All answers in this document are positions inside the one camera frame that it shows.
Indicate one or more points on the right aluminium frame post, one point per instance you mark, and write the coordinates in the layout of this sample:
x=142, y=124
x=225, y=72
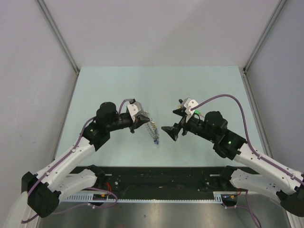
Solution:
x=265, y=33

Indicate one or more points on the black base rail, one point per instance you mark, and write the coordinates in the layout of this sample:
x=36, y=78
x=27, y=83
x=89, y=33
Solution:
x=163, y=183

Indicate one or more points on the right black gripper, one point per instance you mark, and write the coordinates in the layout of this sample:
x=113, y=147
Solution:
x=173, y=130

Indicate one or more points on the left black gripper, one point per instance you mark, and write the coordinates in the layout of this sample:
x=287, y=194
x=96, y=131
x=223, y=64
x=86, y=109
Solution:
x=139, y=120

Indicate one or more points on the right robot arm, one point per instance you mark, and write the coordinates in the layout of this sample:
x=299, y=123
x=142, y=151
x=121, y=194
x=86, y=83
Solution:
x=272, y=179

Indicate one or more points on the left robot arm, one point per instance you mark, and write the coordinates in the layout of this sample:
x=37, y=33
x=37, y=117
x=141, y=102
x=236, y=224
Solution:
x=50, y=185

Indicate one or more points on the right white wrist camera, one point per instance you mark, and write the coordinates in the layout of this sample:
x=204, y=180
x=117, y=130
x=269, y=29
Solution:
x=189, y=106

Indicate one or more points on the aluminium frame post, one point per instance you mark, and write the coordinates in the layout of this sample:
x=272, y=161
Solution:
x=265, y=33
x=57, y=34

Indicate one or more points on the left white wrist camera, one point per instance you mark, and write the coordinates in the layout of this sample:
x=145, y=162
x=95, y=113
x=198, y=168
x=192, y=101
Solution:
x=134, y=108

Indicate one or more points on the green tag key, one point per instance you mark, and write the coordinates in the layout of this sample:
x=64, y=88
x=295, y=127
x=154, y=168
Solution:
x=199, y=113

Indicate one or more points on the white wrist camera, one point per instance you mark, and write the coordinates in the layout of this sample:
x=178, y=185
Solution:
x=189, y=106
x=134, y=108

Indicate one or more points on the left aluminium frame post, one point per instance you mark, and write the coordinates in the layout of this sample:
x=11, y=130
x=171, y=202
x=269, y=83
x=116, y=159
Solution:
x=57, y=34

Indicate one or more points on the slotted cable duct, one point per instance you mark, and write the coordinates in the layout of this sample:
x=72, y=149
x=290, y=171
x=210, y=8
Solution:
x=88, y=197

